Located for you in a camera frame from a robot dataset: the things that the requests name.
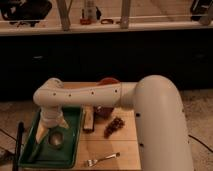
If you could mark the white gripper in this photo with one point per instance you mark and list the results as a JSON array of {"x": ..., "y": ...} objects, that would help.
[{"x": 50, "y": 117}]

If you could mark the small metal cup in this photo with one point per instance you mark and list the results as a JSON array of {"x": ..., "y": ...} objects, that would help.
[{"x": 56, "y": 139}]

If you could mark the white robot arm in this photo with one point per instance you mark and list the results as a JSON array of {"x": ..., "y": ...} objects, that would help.
[{"x": 160, "y": 118}]

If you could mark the green plastic tray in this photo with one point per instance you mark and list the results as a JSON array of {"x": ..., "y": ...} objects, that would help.
[{"x": 48, "y": 157}]

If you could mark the green cucumber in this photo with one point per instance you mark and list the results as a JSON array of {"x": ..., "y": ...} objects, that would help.
[{"x": 35, "y": 151}]

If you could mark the black pole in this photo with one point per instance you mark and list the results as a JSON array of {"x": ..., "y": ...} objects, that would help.
[{"x": 18, "y": 145}]

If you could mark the wooden block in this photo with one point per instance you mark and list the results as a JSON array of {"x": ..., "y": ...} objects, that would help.
[{"x": 88, "y": 125}]

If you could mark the silver metal fork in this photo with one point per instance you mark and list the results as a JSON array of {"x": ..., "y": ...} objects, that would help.
[{"x": 93, "y": 162}]

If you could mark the bunch of dark grapes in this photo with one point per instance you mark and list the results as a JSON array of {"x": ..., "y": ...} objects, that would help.
[{"x": 116, "y": 124}]

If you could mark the red bowl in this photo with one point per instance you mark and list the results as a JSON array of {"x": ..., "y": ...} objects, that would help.
[{"x": 108, "y": 80}]

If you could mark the black office chair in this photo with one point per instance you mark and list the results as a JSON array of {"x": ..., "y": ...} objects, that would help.
[{"x": 29, "y": 12}]

